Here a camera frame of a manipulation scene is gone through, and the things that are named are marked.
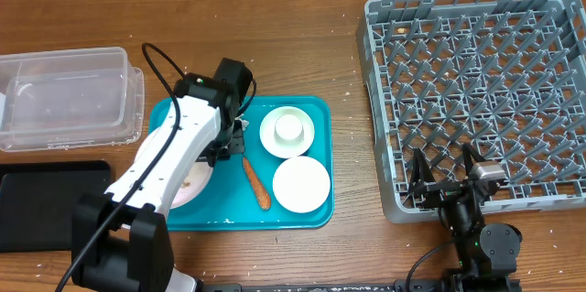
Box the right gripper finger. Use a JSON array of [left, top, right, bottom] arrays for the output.
[[461, 143, 485, 178], [409, 148, 435, 187]]

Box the large white plate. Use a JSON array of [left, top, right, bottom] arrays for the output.
[[130, 125, 212, 213]]

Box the light green saucer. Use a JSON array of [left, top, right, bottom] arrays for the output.
[[259, 106, 315, 159]]

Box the white cup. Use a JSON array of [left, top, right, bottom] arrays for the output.
[[275, 114, 303, 142]]

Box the orange carrot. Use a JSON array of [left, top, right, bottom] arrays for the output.
[[243, 157, 272, 211]]

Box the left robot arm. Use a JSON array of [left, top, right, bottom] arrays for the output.
[[63, 59, 253, 291]]

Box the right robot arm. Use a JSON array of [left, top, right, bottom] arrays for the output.
[[404, 143, 523, 291]]

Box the teal serving tray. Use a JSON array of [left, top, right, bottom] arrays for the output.
[[167, 95, 334, 232]]

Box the small white plate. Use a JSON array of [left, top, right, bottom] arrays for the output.
[[273, 157, 331, 213]]

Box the grey plastic dish rack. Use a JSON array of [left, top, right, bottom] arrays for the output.
[[357, 0, 585, 223]]

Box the clear plastic bin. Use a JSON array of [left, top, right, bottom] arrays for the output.
[[1, 47, 145, 152]]

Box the black tray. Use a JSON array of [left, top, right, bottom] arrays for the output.
[[1, 160, 113, 253]]

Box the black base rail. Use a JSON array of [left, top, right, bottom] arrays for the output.
[[196, 279, 449, 292]]

